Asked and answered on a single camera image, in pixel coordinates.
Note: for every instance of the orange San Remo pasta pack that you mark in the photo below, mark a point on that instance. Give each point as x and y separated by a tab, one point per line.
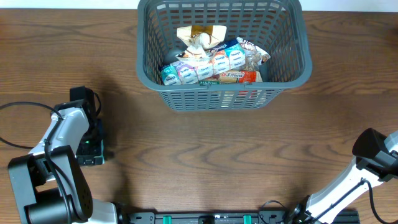
233	76

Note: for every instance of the teal snack packet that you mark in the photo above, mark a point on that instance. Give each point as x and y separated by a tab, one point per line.
102	135

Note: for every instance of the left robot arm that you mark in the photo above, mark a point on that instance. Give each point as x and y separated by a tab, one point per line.
48	184

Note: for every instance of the beige brown rice bag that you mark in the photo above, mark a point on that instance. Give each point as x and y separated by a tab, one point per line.
199	41

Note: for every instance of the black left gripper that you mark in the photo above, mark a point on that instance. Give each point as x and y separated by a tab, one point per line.
84	148

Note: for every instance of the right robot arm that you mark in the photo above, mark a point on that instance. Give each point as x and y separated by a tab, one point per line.
374	162

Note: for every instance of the colourful Kleenex tissue pack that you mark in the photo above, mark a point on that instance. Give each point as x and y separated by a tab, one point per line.
225	56

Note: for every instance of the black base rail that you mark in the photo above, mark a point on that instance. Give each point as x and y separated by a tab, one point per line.
266	216

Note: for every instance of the grey plastic basket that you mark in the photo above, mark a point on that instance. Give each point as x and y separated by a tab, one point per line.
276	26

